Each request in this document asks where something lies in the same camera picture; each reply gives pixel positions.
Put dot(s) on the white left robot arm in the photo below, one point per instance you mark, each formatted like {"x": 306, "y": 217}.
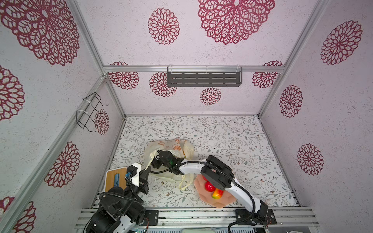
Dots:
{"x": 120, "y": 207}

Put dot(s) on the grey wall shelf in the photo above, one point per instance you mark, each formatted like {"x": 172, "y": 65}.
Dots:
{"x": 203, "y": 79}

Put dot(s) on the cream plastic bag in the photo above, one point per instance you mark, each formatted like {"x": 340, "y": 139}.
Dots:
{"x": 179, "y": 148}

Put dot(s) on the black wire wall rack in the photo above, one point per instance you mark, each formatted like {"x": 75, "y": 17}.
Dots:
{"x": 94, "y": 118}

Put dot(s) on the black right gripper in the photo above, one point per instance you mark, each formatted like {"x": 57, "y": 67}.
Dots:
{"x": 159, "y": 158}

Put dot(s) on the pink scalloped bowl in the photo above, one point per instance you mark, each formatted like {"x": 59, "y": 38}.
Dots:
{"x": 206, "y": 197}

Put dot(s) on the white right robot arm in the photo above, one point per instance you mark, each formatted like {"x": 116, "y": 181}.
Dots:
{"x": 216, "y": 172}

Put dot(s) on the white wooden-top box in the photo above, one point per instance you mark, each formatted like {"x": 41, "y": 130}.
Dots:
{"x": 115, "y": 178}

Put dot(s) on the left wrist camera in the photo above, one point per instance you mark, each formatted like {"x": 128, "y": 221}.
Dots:
{"x": 132, "y": 175}

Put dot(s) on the red apple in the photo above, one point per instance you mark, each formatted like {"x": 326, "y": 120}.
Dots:
{"x": 209, "y": 187}

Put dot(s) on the red yellow mango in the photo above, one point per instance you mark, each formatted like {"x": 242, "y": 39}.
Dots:
{"x": 217, "y": 194}

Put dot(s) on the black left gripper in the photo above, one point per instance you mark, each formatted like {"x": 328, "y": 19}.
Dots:
{"x": 143, "y": 181}

